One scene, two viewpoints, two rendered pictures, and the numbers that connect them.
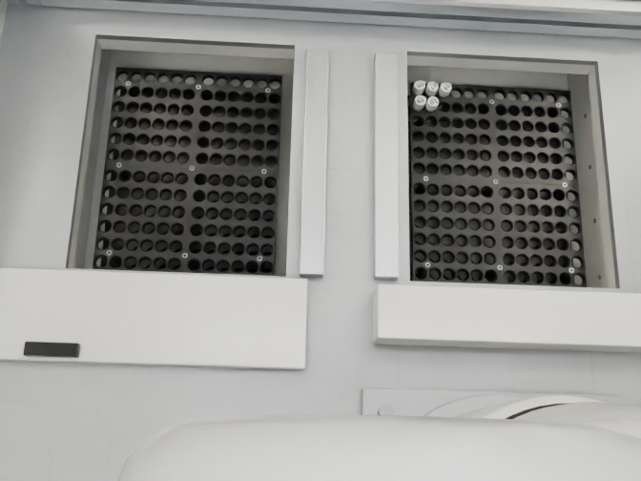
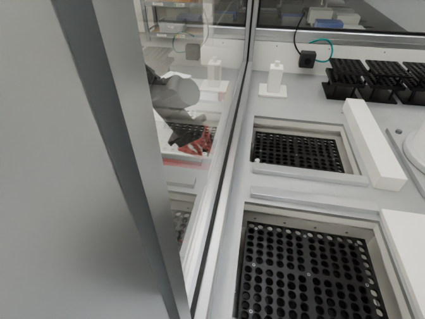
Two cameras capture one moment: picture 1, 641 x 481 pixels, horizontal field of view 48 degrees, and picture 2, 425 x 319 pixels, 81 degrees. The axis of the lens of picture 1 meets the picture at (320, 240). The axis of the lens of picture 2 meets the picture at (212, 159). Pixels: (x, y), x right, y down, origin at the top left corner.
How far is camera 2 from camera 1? 0.57 m
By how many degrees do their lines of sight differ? 44
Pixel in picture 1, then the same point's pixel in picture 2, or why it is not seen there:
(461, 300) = (376, 152)
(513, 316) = (376, 140)
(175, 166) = (308, 285)
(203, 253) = (362, 273)
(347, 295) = (378, 197)
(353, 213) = (335, 190)
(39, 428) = not seen: outside the picture
